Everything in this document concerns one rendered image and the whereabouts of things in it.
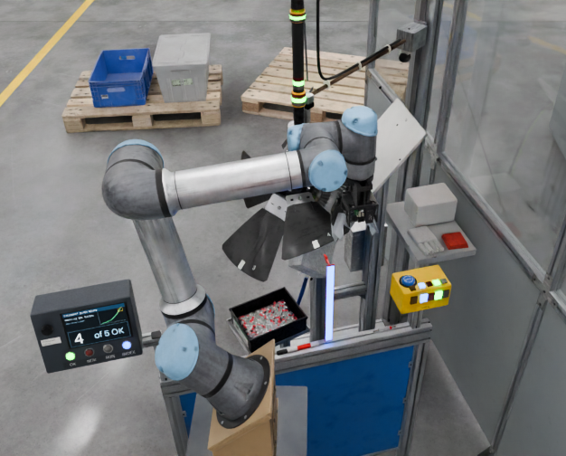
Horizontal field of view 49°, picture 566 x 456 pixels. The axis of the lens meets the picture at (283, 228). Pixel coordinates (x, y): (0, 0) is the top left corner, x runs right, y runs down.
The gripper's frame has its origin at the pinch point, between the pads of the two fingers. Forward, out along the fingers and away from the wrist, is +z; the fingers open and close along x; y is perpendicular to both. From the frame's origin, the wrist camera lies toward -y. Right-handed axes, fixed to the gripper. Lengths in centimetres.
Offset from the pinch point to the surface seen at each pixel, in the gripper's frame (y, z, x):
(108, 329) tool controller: -7, 25, -66
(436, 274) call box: -15, 37, 33
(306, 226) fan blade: -34.7, 24.3, -3.9
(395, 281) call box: -15.9, 37.0, 19.9
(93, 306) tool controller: -9, 17, -68
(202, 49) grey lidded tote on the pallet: -353, 98, -8
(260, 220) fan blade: -56, 36, -15
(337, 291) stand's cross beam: -62, 86, 15
